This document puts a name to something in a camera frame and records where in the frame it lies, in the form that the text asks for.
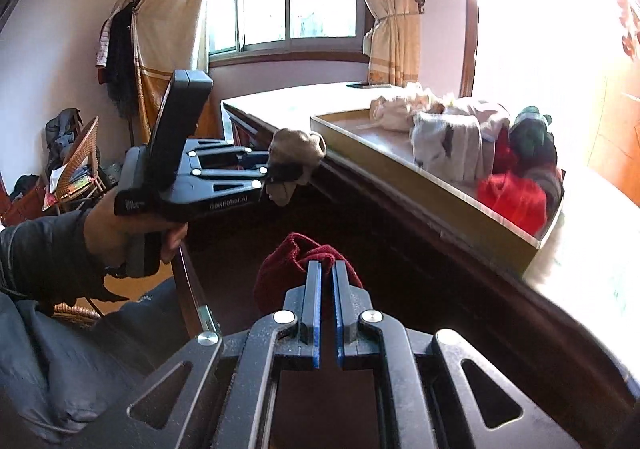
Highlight coat rack with dark coats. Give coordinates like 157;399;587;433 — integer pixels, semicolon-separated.
94;0;149;130

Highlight shallow cardboard box tray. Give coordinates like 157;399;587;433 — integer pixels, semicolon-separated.
309;106;569;279

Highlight dark wooden dresser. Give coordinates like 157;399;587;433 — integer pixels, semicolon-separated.
222;96;640;449

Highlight person's left hand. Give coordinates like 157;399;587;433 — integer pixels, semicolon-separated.
82;187;190;276

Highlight maroon knit underwear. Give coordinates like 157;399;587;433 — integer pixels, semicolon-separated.
253;231;365;315

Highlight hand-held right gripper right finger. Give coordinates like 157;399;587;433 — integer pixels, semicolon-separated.
332;260;582;449

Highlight stack of colourful papers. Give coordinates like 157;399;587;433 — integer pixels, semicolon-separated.
47;163;96;202

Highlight gold character door decoration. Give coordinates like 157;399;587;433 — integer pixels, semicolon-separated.
619;0;640;61

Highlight wooden door frame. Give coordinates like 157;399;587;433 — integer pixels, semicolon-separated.
459;0;481;100

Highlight grey striped underwear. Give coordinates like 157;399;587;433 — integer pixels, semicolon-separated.
529;166;565;225

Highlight tan nylon stockings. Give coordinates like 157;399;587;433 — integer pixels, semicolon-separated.
262;127;329;208

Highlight green cloud print tablecloth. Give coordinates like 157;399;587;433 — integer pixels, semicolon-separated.
222;81;640;325

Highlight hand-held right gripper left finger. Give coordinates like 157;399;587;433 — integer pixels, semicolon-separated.
69;260;323;449

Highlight wicker chair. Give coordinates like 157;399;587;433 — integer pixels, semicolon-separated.
42;116;109;215

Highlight cream underwear with yellow tag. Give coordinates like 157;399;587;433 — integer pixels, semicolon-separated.
369;81;446;132

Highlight beige plaid curtain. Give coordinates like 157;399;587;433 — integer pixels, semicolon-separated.
337;0;424;88

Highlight person's left forearm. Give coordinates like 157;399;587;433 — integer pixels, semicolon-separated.
0;210;109;303

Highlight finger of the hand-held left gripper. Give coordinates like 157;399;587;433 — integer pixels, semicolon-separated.
184;138;271;168
161;163;302;221

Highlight orange plaid curtain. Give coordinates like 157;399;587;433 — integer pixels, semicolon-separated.
133;0;224;140

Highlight grey jacket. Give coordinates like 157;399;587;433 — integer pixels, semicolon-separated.
44;107;84;165

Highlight person's dark clothing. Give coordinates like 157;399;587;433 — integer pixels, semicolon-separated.
0;278;202;446

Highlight green and black underwear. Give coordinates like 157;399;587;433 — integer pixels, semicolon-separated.
508;106;559;170

